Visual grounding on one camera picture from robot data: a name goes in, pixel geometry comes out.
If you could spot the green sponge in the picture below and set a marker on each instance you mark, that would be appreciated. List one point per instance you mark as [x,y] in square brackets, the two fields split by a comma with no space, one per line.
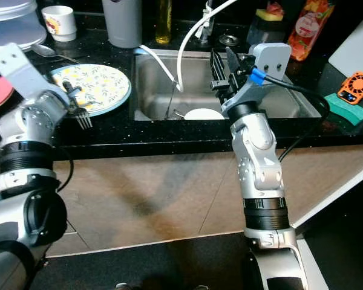
[346,110]

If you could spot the red printed bottle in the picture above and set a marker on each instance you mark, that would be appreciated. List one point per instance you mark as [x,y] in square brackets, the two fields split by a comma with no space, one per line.
[310,27]

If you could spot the white plate stack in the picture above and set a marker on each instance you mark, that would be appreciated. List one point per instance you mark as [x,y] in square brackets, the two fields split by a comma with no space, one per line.
[18,33]

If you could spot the grey bowl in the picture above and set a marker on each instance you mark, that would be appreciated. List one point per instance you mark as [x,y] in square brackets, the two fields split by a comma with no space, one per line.
[12,6]

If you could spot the yellow oil bottle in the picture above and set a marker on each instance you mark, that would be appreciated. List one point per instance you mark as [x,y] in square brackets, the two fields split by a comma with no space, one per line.
[164,24]

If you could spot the floral patterned plate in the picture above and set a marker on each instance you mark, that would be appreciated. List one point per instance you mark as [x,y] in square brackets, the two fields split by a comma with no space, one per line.
[103,84]

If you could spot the white cutting board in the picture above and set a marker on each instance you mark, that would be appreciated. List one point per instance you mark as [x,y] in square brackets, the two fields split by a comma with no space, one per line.
[357,45]

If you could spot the round metal sink fitting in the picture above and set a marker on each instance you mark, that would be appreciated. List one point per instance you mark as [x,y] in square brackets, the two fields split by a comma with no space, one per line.
[230,40]

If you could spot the small orange fan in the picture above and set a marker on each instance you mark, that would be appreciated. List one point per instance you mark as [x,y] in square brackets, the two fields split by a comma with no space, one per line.
[357,87]

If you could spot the grey tumbler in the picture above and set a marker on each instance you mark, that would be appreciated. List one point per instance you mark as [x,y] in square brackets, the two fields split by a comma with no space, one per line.
[124,24]

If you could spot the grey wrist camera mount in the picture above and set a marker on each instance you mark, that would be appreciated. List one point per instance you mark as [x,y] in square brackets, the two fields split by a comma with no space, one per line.
[21,69]
[269,59]

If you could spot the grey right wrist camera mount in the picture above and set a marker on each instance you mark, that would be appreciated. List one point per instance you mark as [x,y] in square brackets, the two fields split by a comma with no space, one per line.
[269,59]

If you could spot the steel sink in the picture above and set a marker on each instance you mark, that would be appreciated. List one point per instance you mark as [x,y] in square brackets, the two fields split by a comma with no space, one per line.
[199,78]

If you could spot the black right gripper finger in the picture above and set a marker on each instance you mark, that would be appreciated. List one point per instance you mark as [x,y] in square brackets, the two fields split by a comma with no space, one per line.
[217,67]
[234,61]

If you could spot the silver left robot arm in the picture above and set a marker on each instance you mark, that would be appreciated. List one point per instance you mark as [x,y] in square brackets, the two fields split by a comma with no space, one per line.
[27,127]

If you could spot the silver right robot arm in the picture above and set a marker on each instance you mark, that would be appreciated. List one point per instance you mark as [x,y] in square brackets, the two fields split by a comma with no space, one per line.
[261,163]

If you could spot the dark container with sponges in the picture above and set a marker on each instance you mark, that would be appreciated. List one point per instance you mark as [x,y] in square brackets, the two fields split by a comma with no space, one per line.
[265,27]

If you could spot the white bowl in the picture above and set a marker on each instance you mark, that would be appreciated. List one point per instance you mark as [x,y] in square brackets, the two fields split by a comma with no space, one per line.
[203,114]

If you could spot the metal spoon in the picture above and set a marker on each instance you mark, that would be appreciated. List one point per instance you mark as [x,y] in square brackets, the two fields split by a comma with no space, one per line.
[44,50]

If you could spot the beige cabinet front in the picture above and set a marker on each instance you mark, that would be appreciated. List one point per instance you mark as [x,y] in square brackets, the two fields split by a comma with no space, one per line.
[145,187]

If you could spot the metal fork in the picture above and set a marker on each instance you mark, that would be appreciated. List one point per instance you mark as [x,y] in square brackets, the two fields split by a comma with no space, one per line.
[83,118]

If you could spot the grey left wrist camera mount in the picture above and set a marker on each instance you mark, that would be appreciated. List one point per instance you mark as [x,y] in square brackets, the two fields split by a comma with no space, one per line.
[21,69]

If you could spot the metal faucet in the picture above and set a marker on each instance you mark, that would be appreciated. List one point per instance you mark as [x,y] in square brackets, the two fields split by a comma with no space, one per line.
[207,27]

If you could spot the white printed cup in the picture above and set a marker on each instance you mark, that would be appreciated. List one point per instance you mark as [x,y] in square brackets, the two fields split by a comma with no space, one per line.
[60,23]

